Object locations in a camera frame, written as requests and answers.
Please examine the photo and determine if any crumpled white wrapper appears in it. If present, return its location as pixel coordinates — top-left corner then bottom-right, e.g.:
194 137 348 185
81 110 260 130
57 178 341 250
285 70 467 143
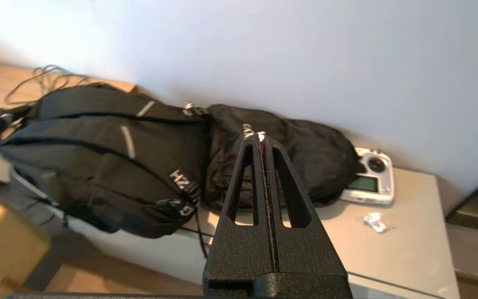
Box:
363 212 390 233

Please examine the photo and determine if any beige cabinet top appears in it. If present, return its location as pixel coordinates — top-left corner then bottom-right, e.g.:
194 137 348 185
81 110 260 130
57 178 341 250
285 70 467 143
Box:
63 166 462 299

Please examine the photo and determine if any white remote controller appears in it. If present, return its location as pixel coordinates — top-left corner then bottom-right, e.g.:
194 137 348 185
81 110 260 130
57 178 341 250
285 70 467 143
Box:
340 147 395 206

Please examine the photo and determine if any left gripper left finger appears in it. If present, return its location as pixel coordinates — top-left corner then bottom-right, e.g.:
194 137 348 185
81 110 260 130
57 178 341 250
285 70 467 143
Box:
203 134 279 288

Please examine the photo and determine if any small black Camel backpack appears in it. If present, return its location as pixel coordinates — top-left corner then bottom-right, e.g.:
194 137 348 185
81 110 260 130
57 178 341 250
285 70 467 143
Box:
204 104 365 211

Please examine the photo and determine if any large black backpack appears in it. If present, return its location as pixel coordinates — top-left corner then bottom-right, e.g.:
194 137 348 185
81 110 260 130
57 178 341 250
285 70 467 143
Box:
0 82 213 240

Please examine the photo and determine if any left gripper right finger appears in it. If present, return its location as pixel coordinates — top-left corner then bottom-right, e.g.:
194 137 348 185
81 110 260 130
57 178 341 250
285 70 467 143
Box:
265 138 350 288

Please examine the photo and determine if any thin black tangled cable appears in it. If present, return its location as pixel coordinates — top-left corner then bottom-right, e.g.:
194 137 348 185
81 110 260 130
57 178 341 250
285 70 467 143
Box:
5 64 91 105

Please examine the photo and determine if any tan cardboard box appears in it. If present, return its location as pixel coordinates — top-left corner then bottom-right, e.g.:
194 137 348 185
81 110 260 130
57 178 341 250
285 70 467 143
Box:
0 194 51 299

